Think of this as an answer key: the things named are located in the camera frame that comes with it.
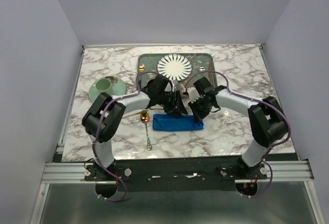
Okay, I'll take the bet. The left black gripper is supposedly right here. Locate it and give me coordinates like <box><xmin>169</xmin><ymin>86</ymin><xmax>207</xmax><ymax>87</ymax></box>
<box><xmin>157</xmin><ymin>90</ymin><xmax>188</xmax><ymax>117</ymax></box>

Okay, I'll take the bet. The blue cloth napkin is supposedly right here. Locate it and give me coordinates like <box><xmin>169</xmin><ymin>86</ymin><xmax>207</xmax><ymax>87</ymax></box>
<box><xmin>152</xmin><ymin>114</ymin><xmax>204</xmax><ymax>132</ymax></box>

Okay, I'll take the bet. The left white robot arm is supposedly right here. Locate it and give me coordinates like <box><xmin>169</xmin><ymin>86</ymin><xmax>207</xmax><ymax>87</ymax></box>
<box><xmin>82</xmin><ymin>75</ymin><xmax>188</xmax><ymax>180</ymax></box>

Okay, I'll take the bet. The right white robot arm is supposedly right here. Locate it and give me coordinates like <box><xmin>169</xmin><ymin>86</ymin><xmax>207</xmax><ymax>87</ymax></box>
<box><xmin>186</xmin><ymin>77</ymin><xmax>291</xmax><ymax>179</ymax></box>

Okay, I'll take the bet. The iridescent gold spoon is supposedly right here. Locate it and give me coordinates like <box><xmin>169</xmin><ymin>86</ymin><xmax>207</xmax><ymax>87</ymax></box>
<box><xmin>140</xmin><ymin>110</ymin><xmax>153</xmax><ymax>151</ymax></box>

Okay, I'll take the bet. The copper fork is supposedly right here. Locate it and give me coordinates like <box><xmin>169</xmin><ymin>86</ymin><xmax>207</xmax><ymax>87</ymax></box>
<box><xmin>122</xmin><ymin>112</ymin><xmax>141</xmax><ymax>119</ymax></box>

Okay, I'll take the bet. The white blue striped plate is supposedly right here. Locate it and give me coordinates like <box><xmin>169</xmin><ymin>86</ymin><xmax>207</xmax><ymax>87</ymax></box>
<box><xmin>157</xmin><ymin>53</ymin><xmax>192</xmax><ymax>82</ymax></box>

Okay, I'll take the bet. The green floral serving tray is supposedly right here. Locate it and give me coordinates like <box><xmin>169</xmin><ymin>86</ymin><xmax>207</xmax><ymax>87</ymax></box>
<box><xmin>136</xmin><ymin>53</ymin><xmax>217</xmax><ymax>99</ymax></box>

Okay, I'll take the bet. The green saucer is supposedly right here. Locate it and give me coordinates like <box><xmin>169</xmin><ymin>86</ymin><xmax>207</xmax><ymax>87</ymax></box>
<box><xmin>88</xmin><ymin>76</ymin><xmax>126</xmax><ymax>102</ymax></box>

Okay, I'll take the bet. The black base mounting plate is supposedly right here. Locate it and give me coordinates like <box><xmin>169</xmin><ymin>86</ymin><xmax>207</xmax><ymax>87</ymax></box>
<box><xmin>84</xmin><ymin>156</ymin><xmax>269</xmax><ymax>193</ymax></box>

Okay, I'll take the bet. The green cup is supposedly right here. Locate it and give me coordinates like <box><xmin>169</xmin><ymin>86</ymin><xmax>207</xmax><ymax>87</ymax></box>
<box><xmin>95</xmin><ymin>78</ymin><xmax>113</xmax><ymax>95</ymax></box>

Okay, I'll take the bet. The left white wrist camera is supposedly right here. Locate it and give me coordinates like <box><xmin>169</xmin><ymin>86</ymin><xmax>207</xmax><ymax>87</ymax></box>
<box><xmin>171</xmin><ymin>79</ymin><xmax>179</xmax><ymax>92</ymax></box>

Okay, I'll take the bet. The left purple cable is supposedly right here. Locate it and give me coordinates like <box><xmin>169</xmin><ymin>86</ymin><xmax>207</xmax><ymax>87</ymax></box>
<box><xmin>92</xmin><ymin>71</ymin><xmax>157</xmax><ymax>202</ymax></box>

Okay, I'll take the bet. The gold fork green handle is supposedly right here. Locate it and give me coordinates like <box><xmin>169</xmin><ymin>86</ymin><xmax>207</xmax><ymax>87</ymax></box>
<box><xmin>139</xmin><ymin>64</ymin><xmax>145</xmax><ymax>72</ymax></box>

